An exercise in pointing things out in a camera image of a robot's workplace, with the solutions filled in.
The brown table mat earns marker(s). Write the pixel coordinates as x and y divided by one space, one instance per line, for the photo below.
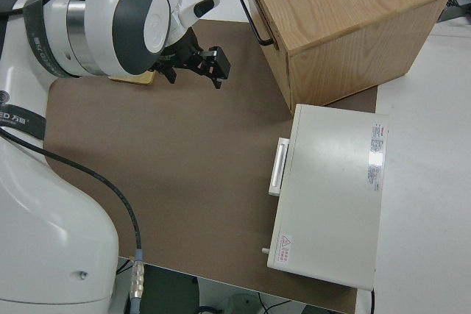
184 163

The white toaster oven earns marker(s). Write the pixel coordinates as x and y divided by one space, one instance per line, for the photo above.
331 189

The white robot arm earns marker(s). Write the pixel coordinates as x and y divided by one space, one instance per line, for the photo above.
37 218

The wooden mug tree stand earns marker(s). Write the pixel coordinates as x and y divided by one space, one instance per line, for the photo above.
140 79

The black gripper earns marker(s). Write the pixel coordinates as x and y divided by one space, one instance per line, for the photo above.
182 49

